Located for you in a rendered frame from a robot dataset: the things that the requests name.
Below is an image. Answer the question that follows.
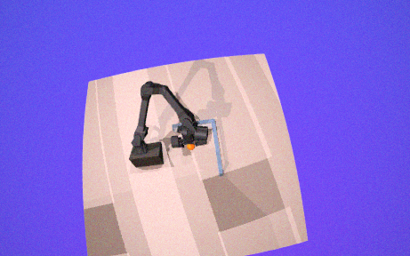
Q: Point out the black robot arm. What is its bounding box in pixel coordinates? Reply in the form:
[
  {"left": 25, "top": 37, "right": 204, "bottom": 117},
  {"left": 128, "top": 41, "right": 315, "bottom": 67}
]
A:
[{"left": 131, "top": 81, "right": 208, "bottom": 156}]

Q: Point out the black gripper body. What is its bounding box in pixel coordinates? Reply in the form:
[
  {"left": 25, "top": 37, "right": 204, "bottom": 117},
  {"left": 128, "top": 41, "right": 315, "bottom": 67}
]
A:
[{"left": 171, "top": 135, "right": 207, "bottom": 148}]

